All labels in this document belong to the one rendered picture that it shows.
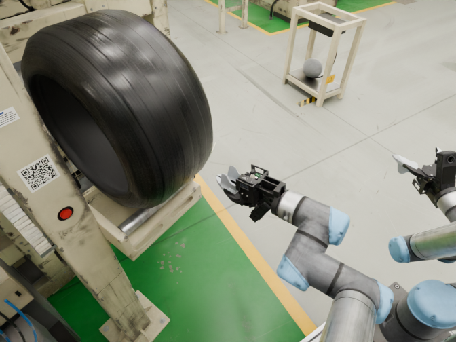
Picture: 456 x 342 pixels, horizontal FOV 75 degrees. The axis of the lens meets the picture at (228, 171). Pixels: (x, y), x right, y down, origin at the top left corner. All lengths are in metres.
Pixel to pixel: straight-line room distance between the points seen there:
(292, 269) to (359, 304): 0.14
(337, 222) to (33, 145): 0.69
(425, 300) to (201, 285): 1.24
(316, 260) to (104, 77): 0.60
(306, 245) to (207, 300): 1.25
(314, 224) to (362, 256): 1.49
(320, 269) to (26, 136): 0.69
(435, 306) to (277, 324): 1.01
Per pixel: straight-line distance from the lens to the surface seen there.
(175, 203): 1.12
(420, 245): 0.96
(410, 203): 2.59
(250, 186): 0.71
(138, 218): 1.04
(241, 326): 1.81
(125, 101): 0.71
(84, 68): 0.75
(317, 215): 0.68
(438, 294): 1.01
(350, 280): 0.66
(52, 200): 0.90
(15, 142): 0.78
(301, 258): 0.66
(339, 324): 0.57
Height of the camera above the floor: 1.73
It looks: 45 degrees down
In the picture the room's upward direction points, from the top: straight up
